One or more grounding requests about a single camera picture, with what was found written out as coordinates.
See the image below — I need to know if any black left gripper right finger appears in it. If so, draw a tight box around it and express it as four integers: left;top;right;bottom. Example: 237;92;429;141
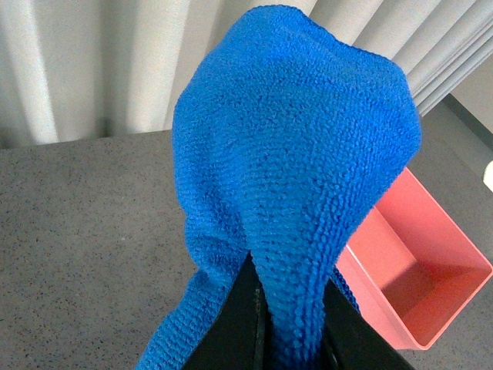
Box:
321;281;413;370

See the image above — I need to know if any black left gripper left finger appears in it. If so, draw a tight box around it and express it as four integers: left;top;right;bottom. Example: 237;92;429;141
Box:
183;255;270;370

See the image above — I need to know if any blue microfiber cloth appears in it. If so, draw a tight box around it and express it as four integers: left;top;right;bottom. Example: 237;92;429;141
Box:
137;5;421;369

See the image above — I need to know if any pink plastic bin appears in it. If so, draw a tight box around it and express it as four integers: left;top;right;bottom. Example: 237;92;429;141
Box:
337;170;492;351

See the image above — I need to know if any white object at table edge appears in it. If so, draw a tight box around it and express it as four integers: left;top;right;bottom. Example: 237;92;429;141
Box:
483;161;493;191

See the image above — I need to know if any white pleated curtain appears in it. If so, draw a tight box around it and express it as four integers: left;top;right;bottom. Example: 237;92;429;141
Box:
1;1;492;148

